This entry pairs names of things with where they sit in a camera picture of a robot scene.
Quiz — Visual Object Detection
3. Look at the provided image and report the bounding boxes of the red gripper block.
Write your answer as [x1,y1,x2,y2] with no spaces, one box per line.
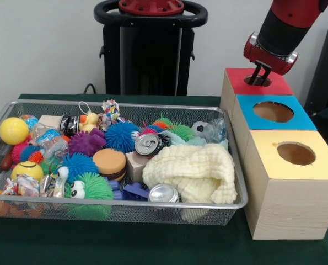
[243,35,299,85]

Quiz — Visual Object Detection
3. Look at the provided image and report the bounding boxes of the black crushed soda can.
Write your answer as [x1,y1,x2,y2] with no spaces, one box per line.
[135,133,171,157]

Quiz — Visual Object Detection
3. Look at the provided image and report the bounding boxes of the wooden box with three holes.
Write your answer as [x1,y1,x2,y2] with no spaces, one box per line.
[220,67,328,240]

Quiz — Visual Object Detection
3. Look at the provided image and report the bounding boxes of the shallow clear mesh bin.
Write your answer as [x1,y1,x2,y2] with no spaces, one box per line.
[0,99,249,226]

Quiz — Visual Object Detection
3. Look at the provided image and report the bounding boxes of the small black white soccer ball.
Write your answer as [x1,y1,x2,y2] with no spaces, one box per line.
[191,121,209,138]

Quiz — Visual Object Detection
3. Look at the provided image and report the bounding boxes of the cream waffle cloth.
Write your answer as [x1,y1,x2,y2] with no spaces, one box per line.
[142,144,238,204]

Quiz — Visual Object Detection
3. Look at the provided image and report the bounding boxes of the silver crushed can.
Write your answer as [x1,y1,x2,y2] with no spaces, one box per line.
[148,184,180,203]

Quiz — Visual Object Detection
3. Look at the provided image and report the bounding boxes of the toy hamburger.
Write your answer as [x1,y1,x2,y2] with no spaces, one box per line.
[93,148,127,182]

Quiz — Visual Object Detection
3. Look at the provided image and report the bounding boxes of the purple spiky ball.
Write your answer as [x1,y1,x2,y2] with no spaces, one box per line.
[68,128,107,157]

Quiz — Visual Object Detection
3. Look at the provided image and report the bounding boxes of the green fuzzy toy with eyes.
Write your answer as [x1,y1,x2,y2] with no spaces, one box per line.
[64,172,114,200]

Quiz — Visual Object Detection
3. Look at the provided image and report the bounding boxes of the blue fuzzy toy with eyes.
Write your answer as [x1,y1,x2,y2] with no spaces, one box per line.
[56,152,100,183]

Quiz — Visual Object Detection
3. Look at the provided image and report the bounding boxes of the yellow smiley face ball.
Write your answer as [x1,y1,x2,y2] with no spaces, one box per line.
[10,161,45,182]

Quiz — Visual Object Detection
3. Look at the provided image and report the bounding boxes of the plain yellow ball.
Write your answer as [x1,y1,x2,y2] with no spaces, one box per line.
[0,116,30,145]

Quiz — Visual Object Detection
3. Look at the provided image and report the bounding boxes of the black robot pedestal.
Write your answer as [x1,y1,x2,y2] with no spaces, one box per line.
[93,0,208,97]

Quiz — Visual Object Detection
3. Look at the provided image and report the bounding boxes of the black cable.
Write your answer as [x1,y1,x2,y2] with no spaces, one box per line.
[83,83,98,95]

